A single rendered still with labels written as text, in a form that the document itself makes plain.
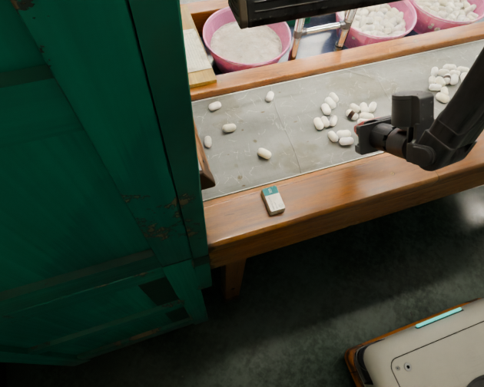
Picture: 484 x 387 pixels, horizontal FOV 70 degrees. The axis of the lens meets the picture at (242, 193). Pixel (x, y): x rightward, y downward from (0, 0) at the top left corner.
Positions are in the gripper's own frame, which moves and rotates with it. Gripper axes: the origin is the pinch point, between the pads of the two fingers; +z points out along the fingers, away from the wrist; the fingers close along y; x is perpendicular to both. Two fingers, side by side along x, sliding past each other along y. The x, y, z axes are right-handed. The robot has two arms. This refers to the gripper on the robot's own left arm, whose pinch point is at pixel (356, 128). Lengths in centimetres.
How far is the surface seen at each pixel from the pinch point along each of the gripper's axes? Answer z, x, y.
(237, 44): 38.1, -23.1, 15.9
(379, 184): -7.0, 12.5, -1.1
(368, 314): 25, 86, -18
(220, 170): 6.4, 4.1, 33.7
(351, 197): -8.0, 13.3, 7.0
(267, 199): -6.1, 9.0, 26.4
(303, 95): 19.4, -7.1, 4.3
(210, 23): 44, -31, 22
